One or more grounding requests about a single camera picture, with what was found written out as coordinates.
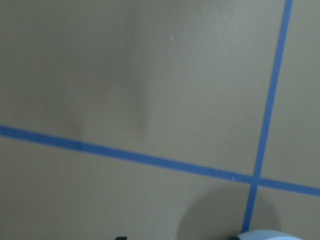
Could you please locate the blue bowl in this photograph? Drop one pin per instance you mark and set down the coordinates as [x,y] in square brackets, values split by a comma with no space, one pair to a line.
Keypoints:
[266,234]

